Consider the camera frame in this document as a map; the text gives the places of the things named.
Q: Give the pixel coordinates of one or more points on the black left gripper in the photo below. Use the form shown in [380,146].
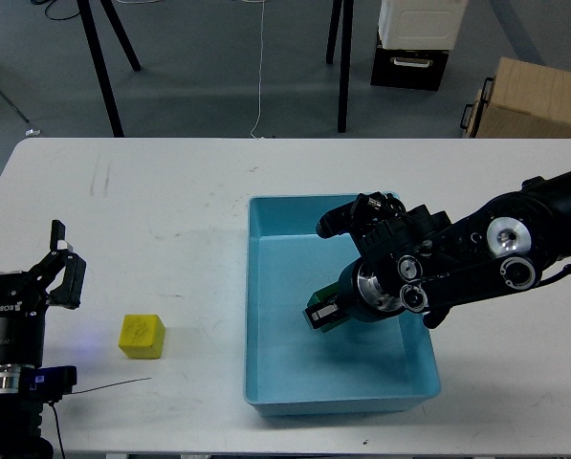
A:
[24,300]

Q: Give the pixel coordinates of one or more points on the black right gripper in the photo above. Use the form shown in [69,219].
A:
[361,296]

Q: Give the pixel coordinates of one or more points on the yellow wooden cube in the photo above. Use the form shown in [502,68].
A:
[142,337]

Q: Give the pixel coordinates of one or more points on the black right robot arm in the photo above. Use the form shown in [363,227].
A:
[415,261]

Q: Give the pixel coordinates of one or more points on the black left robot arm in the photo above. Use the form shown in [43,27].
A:
[21,416]

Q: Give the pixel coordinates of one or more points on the dark brown drawer box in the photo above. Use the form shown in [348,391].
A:
[409,69]

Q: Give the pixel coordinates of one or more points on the white plastic appliance box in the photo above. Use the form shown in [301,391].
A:
[420,25]

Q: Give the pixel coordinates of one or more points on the light blue plastic bin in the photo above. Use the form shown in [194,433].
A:
[293,369]

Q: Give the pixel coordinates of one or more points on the black right table legs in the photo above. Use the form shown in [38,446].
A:
[341,28]

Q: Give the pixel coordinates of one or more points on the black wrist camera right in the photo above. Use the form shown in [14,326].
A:
[359,216]

